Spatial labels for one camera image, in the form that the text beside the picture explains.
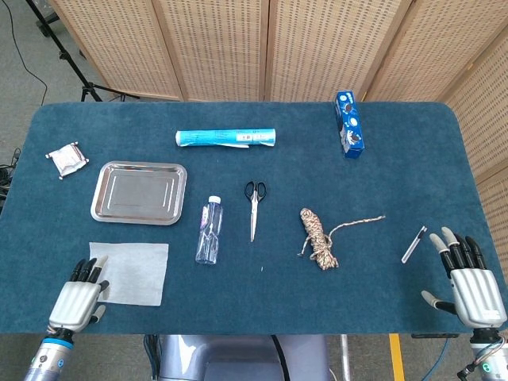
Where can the light blue wrapped roll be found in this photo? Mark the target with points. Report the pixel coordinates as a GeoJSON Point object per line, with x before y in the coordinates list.
{"type": "Point", "coordinates": [222, 137]}

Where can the silver table leg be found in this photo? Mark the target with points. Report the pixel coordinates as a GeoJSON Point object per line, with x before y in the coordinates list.
{"type": "Point", "coordinates": [345, 357]}

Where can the clear plastic water bottle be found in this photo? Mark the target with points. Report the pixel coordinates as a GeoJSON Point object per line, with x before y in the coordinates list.
{"type": "Point", "coordinates": [209, 234]}

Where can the stainless steel tray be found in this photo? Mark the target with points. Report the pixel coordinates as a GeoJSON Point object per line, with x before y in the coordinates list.
{"type": "Point", "coordinates": [139, 194]}

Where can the black tripod stand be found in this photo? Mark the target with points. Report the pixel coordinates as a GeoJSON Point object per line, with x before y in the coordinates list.
{"type": "Point", "coordinates": [65, 55]}

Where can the grey robot torso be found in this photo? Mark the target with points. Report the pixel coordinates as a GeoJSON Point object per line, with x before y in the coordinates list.
{"type": "Point", "coordinates": [238, 357]}

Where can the blue cookie box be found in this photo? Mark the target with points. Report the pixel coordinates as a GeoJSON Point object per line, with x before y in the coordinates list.
{"type": "Point", "coordinates": [350, 127]}

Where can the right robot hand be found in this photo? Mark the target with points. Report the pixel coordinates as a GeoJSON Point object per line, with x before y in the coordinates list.
{"type": "Point", "coordinates": [476, 293]}

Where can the clear thin tube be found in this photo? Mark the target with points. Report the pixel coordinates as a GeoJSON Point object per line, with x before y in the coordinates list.
{"type": "Point", "coordinates": [412, 246]}

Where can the yellow floor tape strip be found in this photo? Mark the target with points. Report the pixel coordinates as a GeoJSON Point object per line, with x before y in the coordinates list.
{"type": "Point", "coordinates": [396, 357]}

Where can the blue carpet table cover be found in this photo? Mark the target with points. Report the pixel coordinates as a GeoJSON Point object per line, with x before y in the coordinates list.
{"type": "Point", "coordinates": [278, 297]}

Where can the white snack packet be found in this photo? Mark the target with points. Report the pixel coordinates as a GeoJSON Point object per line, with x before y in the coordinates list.
{"type": "Point", "coordinates": [66, 159]}

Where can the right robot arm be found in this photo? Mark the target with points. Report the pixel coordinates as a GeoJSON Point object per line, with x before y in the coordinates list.
{"type": "Point", "coordinates": [492, 357]}

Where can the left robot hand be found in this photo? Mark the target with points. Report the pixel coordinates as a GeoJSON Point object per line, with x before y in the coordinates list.
{"type": "Point", "coordinates": [75, 303]}

